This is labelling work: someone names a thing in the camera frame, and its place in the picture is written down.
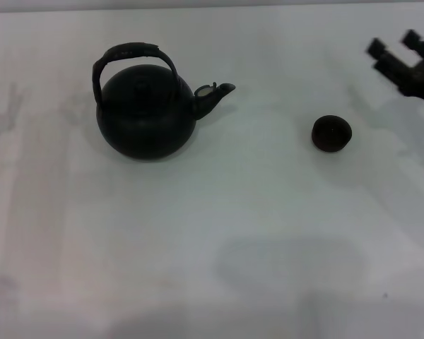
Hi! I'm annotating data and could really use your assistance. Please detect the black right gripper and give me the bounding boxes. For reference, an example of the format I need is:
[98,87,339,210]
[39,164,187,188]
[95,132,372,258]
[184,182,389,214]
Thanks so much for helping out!
[365,29,424,111]

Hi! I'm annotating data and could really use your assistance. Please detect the small dark brown teacup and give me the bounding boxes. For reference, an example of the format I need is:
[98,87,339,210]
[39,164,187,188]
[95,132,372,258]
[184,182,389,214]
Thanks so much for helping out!
[311,114,353,153]

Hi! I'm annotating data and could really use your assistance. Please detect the black round teapot with handle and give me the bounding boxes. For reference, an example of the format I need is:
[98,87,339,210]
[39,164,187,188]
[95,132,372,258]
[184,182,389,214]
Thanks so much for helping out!
[90,41,237,162]

